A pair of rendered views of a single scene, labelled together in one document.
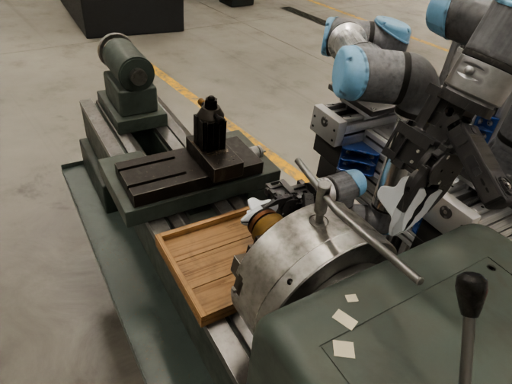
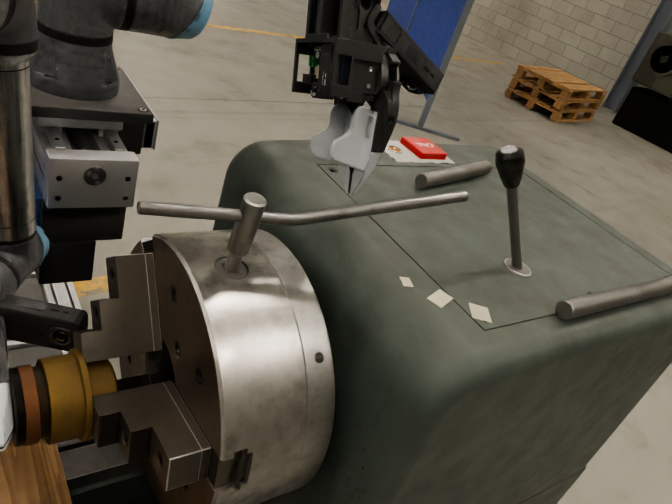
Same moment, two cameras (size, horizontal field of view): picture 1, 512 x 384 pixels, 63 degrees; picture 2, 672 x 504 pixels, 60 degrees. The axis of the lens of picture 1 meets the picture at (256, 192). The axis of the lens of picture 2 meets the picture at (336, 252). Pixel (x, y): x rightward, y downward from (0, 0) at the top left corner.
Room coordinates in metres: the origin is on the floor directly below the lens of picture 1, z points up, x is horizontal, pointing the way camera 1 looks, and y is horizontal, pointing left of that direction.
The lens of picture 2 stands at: (0.54, 0.36, 1.57)
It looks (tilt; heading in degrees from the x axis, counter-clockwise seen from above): 30 degrees down; 262
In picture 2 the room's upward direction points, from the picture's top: 20 degrees clockwise
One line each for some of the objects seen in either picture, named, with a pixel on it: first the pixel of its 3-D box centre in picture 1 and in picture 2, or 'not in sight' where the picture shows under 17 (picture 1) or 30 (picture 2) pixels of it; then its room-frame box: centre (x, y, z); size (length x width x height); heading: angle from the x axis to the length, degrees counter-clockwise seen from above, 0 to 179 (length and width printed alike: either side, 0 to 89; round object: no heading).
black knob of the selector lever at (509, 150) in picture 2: (471, 292); (508, 166); (0.31, -0.24, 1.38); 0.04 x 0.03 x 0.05; 35
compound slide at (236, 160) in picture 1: (213, 155); not in sight; (1.11, 0.14, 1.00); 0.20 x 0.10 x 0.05; 35
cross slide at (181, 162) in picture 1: (190, 168); not in sight; (1.09, 0.21, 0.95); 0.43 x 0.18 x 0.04; 125
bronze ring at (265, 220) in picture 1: (271, 232); (62, 397); (0.69, -0.05, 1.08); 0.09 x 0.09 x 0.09; 34
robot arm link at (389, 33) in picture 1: (386, 41); not in sight; (1.34, -0.35, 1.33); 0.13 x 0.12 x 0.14; 90
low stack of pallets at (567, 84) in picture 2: not in sight; (556, 93); (-2.74, -7.62, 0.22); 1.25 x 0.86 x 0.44; 45
